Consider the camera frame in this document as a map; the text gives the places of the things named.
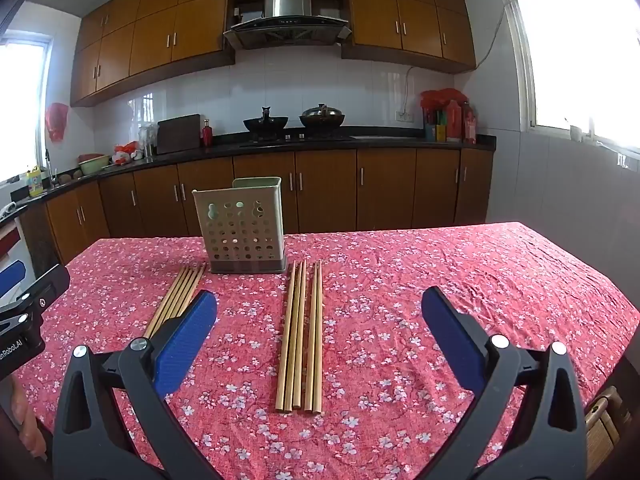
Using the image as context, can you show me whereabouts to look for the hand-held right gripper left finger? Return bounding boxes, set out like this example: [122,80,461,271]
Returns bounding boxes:
[52,290,219,480]

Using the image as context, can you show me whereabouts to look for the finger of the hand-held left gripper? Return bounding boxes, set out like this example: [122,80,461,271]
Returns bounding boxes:
[0,259,27,304]

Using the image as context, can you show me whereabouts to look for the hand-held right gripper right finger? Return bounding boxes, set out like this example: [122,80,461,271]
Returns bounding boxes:
[421,286,588,480]

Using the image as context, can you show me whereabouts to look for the perforated green chopstick holder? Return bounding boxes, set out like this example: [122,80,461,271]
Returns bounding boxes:
[192,176,288,275]

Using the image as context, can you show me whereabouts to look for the person's left hand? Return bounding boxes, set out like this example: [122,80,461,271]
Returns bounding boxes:
[0,377,51,462]

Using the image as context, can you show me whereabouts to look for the red floral tablecloth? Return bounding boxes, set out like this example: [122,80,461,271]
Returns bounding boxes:
[10,221,640,480]

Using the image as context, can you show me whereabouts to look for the yellow detergent bottle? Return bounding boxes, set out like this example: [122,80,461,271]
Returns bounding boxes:
[26,164,46,198]

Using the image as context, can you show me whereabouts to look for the green basin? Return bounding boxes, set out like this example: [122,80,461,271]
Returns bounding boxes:
[78,154,112,176]

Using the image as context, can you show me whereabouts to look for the hanging red plastic bag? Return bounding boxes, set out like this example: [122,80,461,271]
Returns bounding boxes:
[45,102,70,142]

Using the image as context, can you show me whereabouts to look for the wooden lower kitchen cabinets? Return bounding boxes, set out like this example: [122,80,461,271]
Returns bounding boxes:
[20,147,496,266]

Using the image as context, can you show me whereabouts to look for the red white plastic bag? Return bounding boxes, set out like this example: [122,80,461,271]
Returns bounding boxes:
[112,142,142,165]

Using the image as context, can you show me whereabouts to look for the small kitchen window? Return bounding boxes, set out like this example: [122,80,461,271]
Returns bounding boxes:
[0,35,53,183]

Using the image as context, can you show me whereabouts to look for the black kitchen countertop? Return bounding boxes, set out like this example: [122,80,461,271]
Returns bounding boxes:
[0,127,497,206]

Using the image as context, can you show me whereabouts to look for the dark cutting board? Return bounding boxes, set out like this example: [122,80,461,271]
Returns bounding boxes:
[156,114,202,156]

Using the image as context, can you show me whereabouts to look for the colourful seasoning box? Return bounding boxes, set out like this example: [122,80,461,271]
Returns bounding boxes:
[423,107,449,143]

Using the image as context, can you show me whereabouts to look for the black open wok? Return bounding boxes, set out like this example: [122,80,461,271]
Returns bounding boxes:
[243,106,290,134]

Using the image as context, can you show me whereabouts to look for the black gas stove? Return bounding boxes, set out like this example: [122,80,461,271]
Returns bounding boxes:
[239,132,353,148]

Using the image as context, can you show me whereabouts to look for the crumpled red plastic bag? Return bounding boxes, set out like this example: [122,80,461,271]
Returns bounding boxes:
[420,88,469,111]

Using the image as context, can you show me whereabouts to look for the black wok with lid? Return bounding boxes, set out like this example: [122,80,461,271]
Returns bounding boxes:
[299,103,347,129]

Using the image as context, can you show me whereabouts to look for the large bright window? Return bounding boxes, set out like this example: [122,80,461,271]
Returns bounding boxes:
[502,0,640,153]

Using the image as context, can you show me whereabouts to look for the steel range hood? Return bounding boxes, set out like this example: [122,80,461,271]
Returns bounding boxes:
[223,0,351,51]

